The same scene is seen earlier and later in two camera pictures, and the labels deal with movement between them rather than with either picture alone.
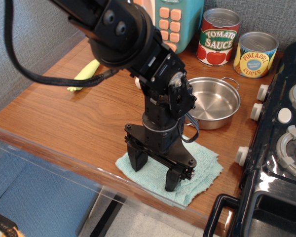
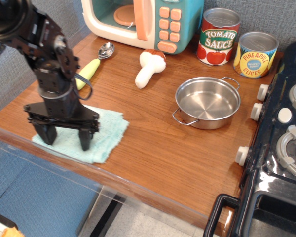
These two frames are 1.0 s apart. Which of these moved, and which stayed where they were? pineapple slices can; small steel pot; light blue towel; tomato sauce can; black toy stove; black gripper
Moved: light blue towel; black gripper
Stayed: small steel pot; tomato sauce can; black toy stove; pineapple slices can
